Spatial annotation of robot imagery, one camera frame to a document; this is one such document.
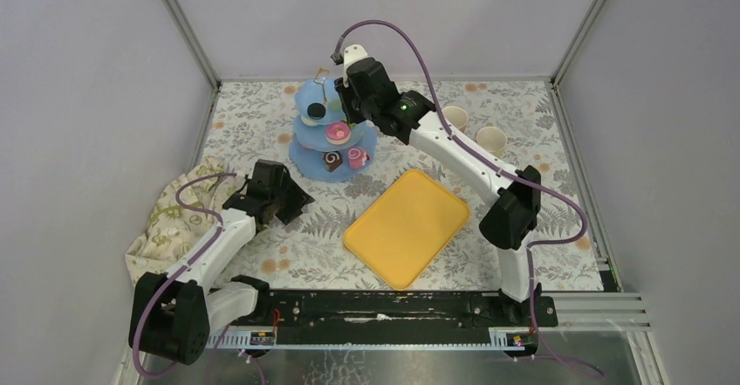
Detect pink sprinkled donut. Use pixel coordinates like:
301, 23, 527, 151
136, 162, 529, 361
325, 120, 352, 145

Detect chocolate swirl roll cake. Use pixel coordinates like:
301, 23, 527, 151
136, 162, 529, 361
322, 150, 344, 173

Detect black sandwich cookie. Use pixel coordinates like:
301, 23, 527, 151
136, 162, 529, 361
306, 102, 326, 120

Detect blue three-tier cake stand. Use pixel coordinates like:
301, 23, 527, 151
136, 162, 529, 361
289, 68, 377, 182

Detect pink swirl roll cake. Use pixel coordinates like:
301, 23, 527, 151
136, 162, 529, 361
346, 147, 370, 169

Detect white glazed donut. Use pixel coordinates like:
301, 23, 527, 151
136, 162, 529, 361
300, 116, 318, 127

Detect pink ceramic mug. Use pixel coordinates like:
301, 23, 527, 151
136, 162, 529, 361
442, 106, 469, 132

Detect yellow serving tray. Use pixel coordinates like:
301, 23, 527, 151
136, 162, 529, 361
343, 169, 470, 291

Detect green ceramic mug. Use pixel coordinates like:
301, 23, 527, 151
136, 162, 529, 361
476, 127, 508, 157

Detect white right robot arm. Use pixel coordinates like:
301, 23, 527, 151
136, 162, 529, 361
332, 53, 541, 326

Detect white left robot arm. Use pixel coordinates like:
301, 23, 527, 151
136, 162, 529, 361
128, 160, 313, 365

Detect beige printed cloth bag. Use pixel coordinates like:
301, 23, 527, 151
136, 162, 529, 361
124, 156, 246, 284

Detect floral tablecloth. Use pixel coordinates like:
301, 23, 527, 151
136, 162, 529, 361
203, 81, 603, 291

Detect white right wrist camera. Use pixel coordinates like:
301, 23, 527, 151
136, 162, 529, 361
342, 44, 369, 87

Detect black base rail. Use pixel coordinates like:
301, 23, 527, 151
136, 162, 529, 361
236, 290, 558, 347

